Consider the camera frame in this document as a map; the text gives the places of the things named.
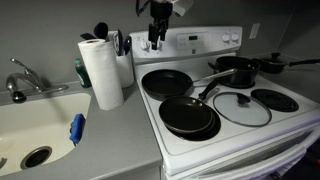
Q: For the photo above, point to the black spatula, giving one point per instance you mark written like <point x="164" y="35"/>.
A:
<point x="87" y="36"/>

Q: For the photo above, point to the white electric stove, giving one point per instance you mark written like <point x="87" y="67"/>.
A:
<point x="173" y="63"/>

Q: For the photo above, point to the white stove knob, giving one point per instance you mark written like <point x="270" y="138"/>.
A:
<point x="144" y="45"/>
<point x="160" y="45"/>
<point x="235" y="36"/>
<point x="226" y="37"/>

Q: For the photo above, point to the glass lid with black knob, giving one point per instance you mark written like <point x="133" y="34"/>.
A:
<point x="240" y="113"/>

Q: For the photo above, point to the bare black coil burner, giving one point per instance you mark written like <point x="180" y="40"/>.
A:
<point x="275" y="100"/>

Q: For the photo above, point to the blue sponge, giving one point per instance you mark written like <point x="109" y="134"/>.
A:
<point x="77" y="128"/>

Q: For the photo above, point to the chrome sink faucet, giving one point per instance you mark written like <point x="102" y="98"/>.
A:
<point x="30" y="78"/>

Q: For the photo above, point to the metal sink drain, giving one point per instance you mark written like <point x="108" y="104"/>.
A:
<point x="36" y="157"/>

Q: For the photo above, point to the cream sink basin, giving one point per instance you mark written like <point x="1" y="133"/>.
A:
<point x="33" y="126"/>

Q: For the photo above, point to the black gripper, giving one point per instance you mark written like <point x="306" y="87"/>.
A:
<point x="161" y="10"/>

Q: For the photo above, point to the small black frying pan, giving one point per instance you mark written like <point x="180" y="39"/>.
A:
<point x="185" y="115"/>

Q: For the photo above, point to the white paper towel roll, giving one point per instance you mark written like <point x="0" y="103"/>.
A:
<point x="103" y="76"/>

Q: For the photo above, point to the black pot on counter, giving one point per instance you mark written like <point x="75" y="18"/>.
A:
<point x="275" y="60"/>

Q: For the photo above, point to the black slotted utensil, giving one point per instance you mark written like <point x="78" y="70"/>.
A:
<point x="119" y="41"/>

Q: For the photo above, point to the stove clock display panel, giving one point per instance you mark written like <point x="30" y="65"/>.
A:
<point x="191" y="40"/>

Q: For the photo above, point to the green dish soap bottle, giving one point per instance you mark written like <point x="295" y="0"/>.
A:
<point x="81" y="75"/>

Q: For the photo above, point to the large black frying pan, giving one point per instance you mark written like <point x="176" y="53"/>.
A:
<point x="165" y="83"/>

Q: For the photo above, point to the white utensil holder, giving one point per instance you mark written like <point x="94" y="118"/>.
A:
<point x="126" y="71"/>

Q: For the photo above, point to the black ladle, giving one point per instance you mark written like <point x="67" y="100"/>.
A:
<point x="127" y="45"/>

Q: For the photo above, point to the black cooking spoon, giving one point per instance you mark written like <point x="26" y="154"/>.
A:
<point x="100" y="30"/>

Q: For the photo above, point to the white wall outlet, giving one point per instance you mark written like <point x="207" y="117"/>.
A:
<point x="254" y="31"/>

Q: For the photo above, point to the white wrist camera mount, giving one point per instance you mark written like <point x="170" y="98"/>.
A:
<point x="183" y="6"/>

